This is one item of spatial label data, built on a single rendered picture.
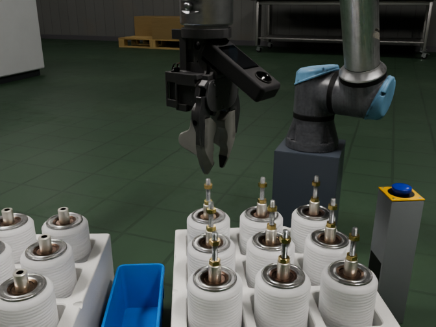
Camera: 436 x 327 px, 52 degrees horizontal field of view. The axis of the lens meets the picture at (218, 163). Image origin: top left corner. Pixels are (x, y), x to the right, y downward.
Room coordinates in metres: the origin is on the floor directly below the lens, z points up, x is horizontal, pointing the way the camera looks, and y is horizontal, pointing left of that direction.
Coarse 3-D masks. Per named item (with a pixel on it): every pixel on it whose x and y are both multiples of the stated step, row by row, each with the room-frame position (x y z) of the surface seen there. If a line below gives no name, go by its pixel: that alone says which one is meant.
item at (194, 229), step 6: (192, 222) 0.86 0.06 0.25; (222, 222) 0.86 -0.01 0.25; (228, 222) 0.87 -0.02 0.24; (192, 228) 0.85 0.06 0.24; (198, 228) 0.84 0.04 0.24; (204, 228) 0.84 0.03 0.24; (216, 228) 0.84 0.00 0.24; (222, 228) 0.85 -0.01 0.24; (228, 228) 0.87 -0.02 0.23; (192, 234) 0.85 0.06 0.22; (198, 234) 0.84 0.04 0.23; (228, 234) 0.87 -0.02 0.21
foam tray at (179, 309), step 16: (176, 240) 0.90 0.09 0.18; (176, 256) 0.83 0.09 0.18; (240, 256) 0.83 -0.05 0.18; (176, 272) 0.77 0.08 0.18; (240, 272) 0.77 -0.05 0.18; (176, 288) 0.72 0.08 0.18; (176, 304) 0.67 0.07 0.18; (384, 304) 0.67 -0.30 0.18; (176, 320) 0.63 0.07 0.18; (320, 320) 0.63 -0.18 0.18; (384, 320) 0.63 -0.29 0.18
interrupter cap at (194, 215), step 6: (198, 210) 0.91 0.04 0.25; (216, 210) 0.91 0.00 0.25; (222, 210) 0.91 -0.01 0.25; (192, 216) 0.88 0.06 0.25; (198, 216) 0.88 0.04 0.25; (216, 216) 0.89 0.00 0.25; (222, 216) 0.88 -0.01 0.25; (198, 222) 0.85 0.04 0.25; (204, 222) 0.85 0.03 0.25; (216, 222) 0.85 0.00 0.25
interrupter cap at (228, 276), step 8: (200, 272) 0.66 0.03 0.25; (224, 272) 0.66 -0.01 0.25; (232, 272) 0.66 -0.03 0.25; (200, 280) 0.64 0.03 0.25; (208, 280) 0.64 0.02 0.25; (224, 280) 0.64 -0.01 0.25; (232, 280) 0.64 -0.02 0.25; (200, 288) 0.62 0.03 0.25; (208, 288) 0.62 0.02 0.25; (216, 288) 0.62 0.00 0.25; (224, 288) 0.62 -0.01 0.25
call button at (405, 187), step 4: (396, 184) 0.88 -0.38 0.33; (400, 184) 0.88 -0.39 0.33; (404, 184) 0.88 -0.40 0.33; (392, 188) 0.87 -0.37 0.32; (396, 188) 0.86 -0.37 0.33; (400, 188) 0.86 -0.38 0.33; (404, 188) 0.86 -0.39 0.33; (408, 188) 0.86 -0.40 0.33; (396, 192) 0.86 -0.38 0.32; (400, 192) 0.85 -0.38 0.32; (404, 192) 0.85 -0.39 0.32; (408, 192) 0.85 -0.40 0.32
